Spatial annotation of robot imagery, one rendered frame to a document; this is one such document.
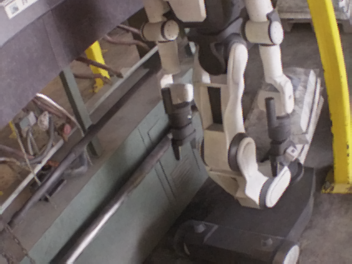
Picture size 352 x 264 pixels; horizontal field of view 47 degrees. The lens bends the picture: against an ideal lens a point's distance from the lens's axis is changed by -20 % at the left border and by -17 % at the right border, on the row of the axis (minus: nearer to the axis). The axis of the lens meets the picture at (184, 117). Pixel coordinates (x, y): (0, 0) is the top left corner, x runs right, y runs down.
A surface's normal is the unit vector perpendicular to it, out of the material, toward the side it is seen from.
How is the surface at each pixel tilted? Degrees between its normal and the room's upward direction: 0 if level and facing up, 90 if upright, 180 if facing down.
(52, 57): 90
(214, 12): 98
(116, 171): 90
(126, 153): 90
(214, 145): 66
